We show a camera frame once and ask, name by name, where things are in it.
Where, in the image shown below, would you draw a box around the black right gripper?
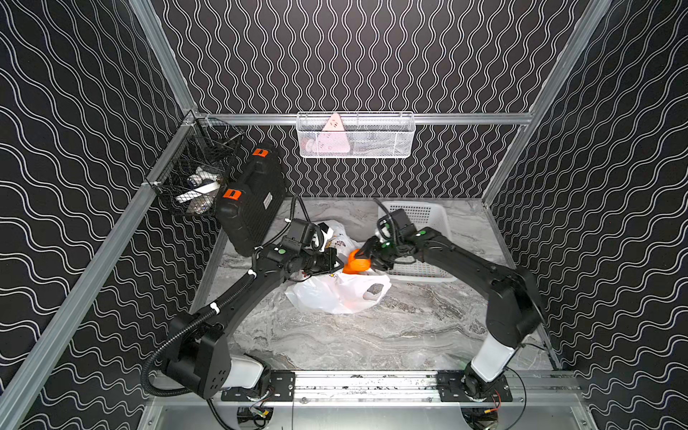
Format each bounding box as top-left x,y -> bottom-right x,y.
352,235 -> 402,269

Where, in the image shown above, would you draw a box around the orange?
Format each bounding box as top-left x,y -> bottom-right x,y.
343,249 -> 371,275

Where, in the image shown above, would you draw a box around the white printed plastic bag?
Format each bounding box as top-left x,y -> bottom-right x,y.
283,219 -> 392,315

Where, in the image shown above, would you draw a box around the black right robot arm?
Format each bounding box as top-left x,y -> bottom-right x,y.
356,210 -> 544,384

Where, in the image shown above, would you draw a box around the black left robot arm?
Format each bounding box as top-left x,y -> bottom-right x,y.
141,219 -> 344,400

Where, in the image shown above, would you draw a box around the white perforated plastic basket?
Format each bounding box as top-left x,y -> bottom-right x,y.
378,201 -> 457,283

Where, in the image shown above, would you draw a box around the black tool case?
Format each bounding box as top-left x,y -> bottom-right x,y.
215,145 -> 286,257

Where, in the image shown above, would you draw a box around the pink triangle item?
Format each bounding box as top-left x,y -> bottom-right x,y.
316,113 -> 351,155

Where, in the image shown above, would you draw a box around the clear wall shelf basket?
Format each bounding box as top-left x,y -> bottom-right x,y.
295,111 -> 417,159

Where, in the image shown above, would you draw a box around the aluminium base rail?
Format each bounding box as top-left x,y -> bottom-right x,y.
221,369 -> 582,405

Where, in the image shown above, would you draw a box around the white rolls in wire basket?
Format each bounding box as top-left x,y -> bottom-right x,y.
175,165 -> 222,215

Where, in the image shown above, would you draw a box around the black wire wall basket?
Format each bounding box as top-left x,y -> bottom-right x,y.
152,116 -> 247,219

